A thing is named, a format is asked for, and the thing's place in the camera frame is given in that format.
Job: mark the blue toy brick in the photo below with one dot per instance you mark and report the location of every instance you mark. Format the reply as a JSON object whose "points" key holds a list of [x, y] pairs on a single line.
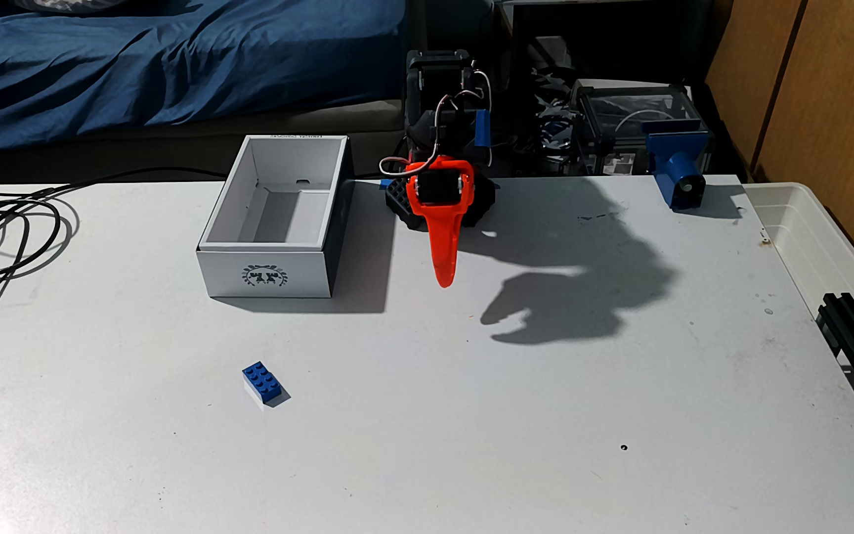
{"points": [[262, 381]]}

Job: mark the white cardboard box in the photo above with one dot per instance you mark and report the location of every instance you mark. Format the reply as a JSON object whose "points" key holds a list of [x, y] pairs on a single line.
{"points": [[264, 274]]}

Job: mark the grey bed base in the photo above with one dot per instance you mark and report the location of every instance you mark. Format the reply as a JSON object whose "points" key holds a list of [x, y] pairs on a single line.
{"points": [[286, 122]]}

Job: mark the blue bed sheet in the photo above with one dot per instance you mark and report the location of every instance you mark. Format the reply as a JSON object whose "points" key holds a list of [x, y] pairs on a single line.
{"points": [[175, 59]]}

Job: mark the white plastic bin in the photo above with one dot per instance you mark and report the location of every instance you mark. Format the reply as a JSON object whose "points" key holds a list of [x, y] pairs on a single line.
{"points": [[790, 215]]}

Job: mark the wooden wardrobe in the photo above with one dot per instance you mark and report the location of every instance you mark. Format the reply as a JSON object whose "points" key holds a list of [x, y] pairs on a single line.
{"points": [[827, 89]]}

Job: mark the grey patterned pillow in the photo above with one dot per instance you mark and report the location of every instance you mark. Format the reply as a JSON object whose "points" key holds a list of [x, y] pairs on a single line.
{"points": [[64, 4]]}

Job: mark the clear enclosure black frame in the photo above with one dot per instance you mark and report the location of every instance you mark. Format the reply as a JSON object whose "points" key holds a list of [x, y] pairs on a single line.
{"points": [[620, 111]]}

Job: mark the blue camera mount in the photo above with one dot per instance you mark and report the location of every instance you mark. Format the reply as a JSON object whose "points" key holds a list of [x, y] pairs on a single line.
{"points": [[675, 159]]}

